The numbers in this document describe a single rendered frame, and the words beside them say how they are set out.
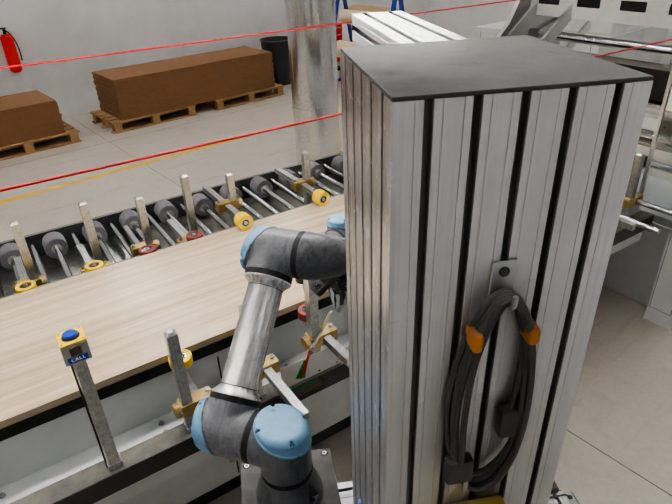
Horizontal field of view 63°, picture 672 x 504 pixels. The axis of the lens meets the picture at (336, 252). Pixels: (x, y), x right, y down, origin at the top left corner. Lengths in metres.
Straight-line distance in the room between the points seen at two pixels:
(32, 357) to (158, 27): 7.50
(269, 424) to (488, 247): 0.75
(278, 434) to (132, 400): 1.03
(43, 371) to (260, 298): 1.05
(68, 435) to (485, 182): 1.83
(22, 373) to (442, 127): 1.87
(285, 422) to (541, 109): 0.87
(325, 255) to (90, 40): 7.87
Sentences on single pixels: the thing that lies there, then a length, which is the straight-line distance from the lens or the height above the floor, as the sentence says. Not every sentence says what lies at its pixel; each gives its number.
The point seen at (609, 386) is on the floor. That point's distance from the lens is 3.37.
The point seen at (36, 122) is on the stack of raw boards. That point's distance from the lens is 7.56.
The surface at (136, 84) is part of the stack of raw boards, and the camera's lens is 7.81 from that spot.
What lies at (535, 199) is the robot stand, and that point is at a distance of 0.58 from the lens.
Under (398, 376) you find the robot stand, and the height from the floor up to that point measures 1.71.
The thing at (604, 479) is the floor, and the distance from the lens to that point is 2.92.
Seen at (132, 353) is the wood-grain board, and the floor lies 0.90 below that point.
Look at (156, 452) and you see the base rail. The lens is 2.01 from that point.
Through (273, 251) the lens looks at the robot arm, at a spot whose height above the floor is 1.52.
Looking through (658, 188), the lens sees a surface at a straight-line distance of 3.61.
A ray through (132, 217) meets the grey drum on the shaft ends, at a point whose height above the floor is 0.85.
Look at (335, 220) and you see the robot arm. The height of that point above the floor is 1.36.
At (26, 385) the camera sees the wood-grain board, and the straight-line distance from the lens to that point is 2.12.
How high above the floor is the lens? 2.15
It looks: 30 degrees down
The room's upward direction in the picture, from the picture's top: 2 degrees counter-clockwise
